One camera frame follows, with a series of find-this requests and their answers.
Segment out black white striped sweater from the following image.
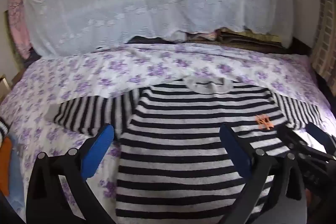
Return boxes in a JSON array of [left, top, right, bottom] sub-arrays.
[[46, 78, 322, 223]]

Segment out orange blue folded clothes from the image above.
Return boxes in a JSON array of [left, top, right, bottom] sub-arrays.
[[1, 118, 25, 217]]

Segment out brown checkered curtain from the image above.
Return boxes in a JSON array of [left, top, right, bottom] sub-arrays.
[[310, 0, 335, 94]]

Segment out purple floral bed sheet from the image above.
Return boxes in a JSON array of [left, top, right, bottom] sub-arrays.
[[1, 43, 335, 223]]

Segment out brown folded blankets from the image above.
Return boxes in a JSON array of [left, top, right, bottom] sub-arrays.
[[187, 28, 287, 54]]

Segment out pink floral cloth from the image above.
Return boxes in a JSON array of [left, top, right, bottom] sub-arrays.
[[8, 0, 32, 60]]

